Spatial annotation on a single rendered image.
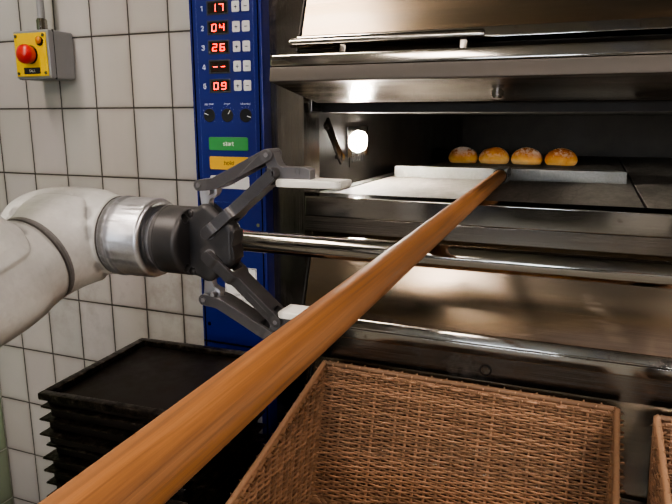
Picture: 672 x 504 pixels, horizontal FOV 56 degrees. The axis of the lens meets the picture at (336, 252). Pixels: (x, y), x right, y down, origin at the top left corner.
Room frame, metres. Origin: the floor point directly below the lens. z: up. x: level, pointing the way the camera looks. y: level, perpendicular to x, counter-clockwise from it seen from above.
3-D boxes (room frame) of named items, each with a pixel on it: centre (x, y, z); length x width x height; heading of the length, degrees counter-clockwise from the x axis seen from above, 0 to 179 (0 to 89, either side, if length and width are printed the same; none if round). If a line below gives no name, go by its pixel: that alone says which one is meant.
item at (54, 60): (1.42, 0.63, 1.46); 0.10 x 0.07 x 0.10; 68
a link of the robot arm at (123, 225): (0.70, 0.22, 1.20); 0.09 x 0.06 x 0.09; 159
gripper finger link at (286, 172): (0.63, 0.05, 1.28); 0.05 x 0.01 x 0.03; 69
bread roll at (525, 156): (2.08, -0.62, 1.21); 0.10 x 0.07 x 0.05; 71
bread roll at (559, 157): (2.04, -0.72, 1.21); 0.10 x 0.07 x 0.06; 65
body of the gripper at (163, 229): (0.67, 0.15, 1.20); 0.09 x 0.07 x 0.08; 69
